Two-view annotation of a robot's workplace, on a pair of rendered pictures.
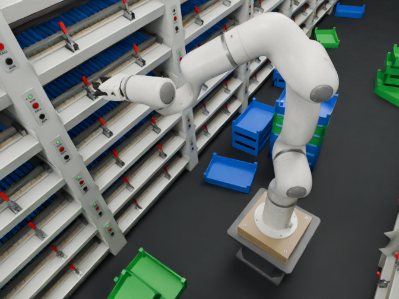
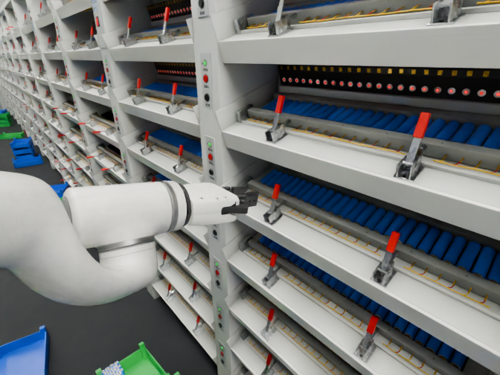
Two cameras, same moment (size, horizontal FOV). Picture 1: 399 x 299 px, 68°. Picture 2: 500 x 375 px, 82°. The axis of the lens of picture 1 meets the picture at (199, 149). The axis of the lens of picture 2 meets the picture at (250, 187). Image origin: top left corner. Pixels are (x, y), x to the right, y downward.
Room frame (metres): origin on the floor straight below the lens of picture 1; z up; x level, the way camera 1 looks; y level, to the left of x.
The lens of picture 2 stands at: (0.97, -0.21, 1.24)
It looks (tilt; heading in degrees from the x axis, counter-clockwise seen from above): 24 degrees down; 98
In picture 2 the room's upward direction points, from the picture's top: straight up
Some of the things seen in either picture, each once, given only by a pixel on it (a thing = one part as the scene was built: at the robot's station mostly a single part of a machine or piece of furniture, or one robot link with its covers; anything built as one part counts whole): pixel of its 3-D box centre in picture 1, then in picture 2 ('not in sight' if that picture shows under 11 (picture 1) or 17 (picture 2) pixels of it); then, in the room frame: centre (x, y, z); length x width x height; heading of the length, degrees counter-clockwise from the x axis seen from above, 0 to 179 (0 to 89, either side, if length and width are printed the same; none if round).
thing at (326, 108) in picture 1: (305, 103); not in sight; (1.32, -0.64, 0.44); 0.30 x 0.20 x 0.08; 57
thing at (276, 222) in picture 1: (278, 207); not in sight; (0.66, -0.31, 0.43); 0.19 x 0.19 x 0.18
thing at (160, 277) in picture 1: (151, 282); not in sight; (0.55, 0.31, 0.04); 0.30 x 0.20 x 0.08; 51
